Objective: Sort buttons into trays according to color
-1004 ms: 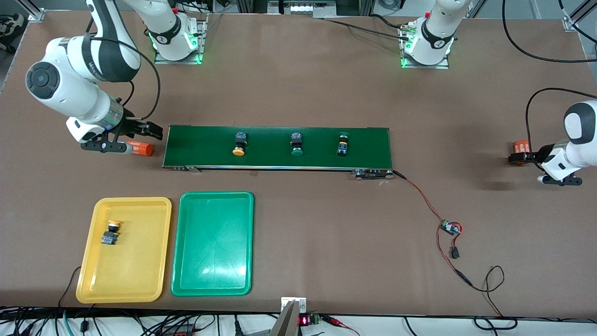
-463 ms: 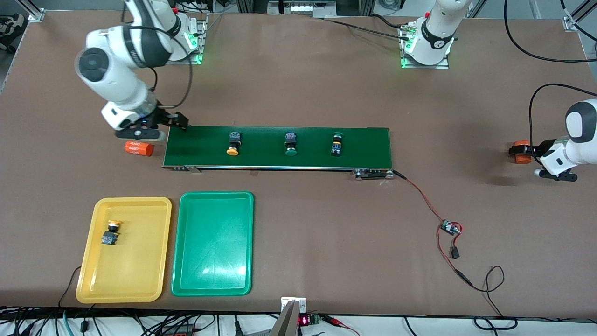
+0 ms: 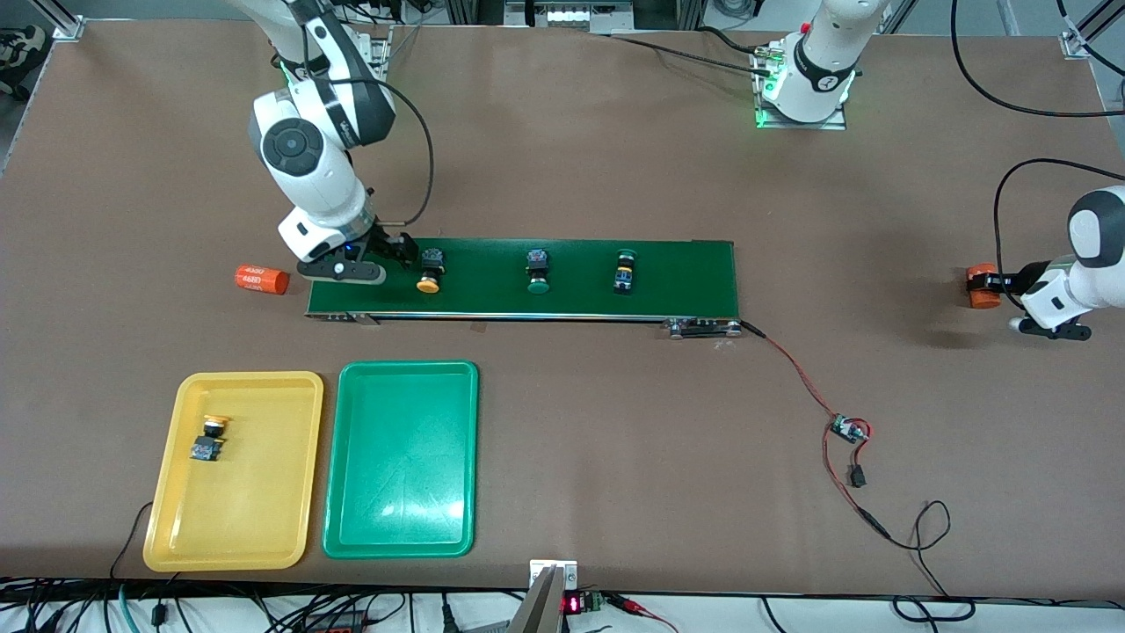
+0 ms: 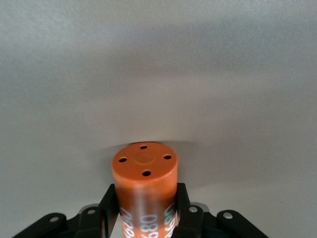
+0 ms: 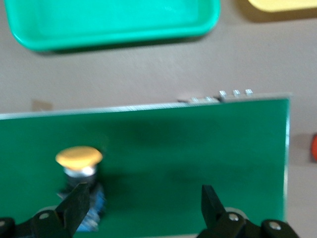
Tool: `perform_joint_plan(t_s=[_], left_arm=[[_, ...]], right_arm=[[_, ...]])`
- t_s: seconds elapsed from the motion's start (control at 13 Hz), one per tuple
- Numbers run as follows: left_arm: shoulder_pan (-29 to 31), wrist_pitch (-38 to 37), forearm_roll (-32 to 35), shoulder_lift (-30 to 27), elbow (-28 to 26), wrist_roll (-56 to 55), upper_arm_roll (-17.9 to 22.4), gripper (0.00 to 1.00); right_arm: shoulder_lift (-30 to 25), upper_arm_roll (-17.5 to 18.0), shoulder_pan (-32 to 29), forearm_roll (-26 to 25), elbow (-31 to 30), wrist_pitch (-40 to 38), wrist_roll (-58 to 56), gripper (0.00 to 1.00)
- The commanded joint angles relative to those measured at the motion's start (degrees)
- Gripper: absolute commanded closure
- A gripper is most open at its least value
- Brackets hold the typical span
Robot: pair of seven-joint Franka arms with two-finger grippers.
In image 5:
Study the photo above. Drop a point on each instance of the yellow plastic tray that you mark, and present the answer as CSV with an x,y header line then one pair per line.
x,y
282,5

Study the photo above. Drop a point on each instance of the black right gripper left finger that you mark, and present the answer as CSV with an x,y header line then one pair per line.
x,y
74,205

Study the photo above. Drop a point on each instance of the green conveyor belt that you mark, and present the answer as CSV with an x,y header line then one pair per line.
x,y
173,161

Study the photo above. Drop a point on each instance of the orange cylinder with white print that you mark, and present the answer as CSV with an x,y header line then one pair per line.
x,y
314,148

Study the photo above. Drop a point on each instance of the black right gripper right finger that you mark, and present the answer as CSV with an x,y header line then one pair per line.
x,y
213,210

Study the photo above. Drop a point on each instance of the green plastic tray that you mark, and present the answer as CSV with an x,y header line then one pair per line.
x,y
111,22

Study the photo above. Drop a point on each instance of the yellow push button switch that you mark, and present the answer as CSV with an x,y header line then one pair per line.
x,y
79,157

